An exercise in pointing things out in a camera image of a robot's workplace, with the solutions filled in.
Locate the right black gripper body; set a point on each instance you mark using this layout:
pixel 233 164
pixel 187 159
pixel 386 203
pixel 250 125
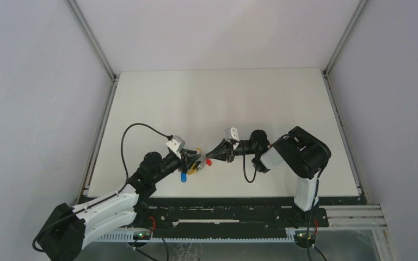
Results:
pixel 240 148

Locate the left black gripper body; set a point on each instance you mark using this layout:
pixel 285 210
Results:
pixel 183 166

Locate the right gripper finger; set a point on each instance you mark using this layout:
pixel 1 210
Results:
pixel 221 156
pixel 222 146

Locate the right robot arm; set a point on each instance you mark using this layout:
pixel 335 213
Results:
pixel 305 155

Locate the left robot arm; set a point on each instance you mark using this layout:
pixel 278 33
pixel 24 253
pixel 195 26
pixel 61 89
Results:
pixel 68 230

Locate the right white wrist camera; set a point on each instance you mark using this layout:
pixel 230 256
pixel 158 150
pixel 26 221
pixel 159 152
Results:
pixel 231 134

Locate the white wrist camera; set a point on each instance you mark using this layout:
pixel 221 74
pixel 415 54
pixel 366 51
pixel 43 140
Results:
pixel 231 134
pixel 176 145

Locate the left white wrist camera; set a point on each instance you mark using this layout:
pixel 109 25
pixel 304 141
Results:
pixel 176 145

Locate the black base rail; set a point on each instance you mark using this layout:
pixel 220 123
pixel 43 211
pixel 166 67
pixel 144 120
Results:
pixel 226 218

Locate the left aluminium frame post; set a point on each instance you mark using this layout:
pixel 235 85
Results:
pixel 89 35

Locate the aluminium frame post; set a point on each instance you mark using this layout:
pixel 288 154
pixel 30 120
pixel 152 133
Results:
pixel 89 35
pixel 355 18

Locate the right aluminium frame post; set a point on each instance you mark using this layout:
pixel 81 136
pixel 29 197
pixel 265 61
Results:
pixel 355 18

